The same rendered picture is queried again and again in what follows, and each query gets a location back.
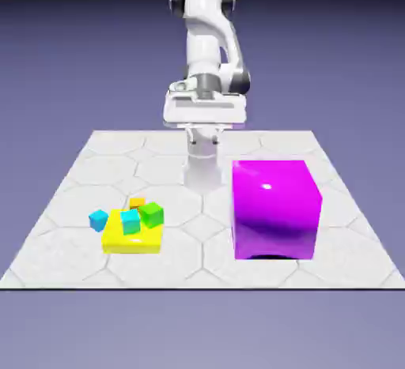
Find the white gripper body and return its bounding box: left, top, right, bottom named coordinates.
left=162, top=89, right=248, bottom=130

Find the small green cube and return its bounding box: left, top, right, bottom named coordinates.
left=138, top=201, right=165, bottom=230

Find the small cyan cube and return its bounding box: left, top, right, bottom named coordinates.
left=119, top=209, right=142, bottom=236

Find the small blue cube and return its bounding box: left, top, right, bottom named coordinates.
left=88, top=209, right=110, bottom=233

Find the large magenta box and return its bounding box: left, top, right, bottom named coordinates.
left=231, top=159, right=324, bottom=262

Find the large yellow box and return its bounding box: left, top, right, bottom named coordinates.
left=100, top=209, right=165, bottom=255

